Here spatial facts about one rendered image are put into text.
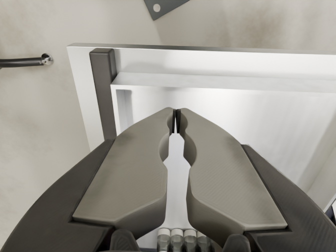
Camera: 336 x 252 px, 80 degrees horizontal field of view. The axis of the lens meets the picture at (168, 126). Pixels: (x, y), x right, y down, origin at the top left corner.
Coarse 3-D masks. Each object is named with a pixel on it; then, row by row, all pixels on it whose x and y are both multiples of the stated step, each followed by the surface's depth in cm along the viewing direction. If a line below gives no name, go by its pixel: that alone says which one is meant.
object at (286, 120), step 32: (128, 96) 22; (160, 96) 22; (192, 96) 22; (224, 96) 22; (256, 96) 21; (288, 96) 21; (320, 96) 18; (224, 128) 24; (256, 128) 24; (288, 128) 23; (320, 128) 23; (288, 160) 26; (320, 160) 26; (320, 192) 27
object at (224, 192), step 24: (192, 120) 11; (192, 144) 9; (216, 144) 9; (192, 168) 8; (216, 168) 8; (240, 168) 8; (192, 192) 7; (216, 192) 7; (240, 192) 7; (264, 192) 7; (192, 216) 7; (216, 216) 6; (240, 216) 6; (264, 216) 6; (216, 240) 7
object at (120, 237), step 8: (120, 232) 5; (128, 232) 5; (112, 240) 5; (120, 240) 5; (128, 240) 5; (232, 240) 5; (240, 240) 5; (248, 240) 5; (112, 248) 5; (120, 248) 5; (128, 248) 5; (136, 248) 5; (224, 248) 5; (232, 248) 5; (240, 248) 5; (248, 248) 5
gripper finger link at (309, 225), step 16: (240, 144) 9; (256, 160) 8; (272, 176) 7; (272, 192) 7; (288, 192) 7; (304, 192) 7; (288, 208) 6; (304, 208) 6; (288, 224) 6; (304, 224) 6; (320, 224) 6; (256, 240) 5; (272, 240) 5; (288, 240) 5; (304, 240) 5; (320, 240) 5
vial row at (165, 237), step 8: (160, 232) 34; (168, 232) 34; (176, 232) 34; (184, 232) 35; (192, 232) 34; (200, 232) 34; (160, 240) 33; (168, 240) 33; (176, 240) 33; (184, 240) 34; (192, 240) 33; (200, 240) 33; (208, 240) 33; (160, 248) 32; (168, 248) 32; (176, 248) 32; (184, 248) 33; (192, 248) 32; (200, 248) 32; (208, 248) 32
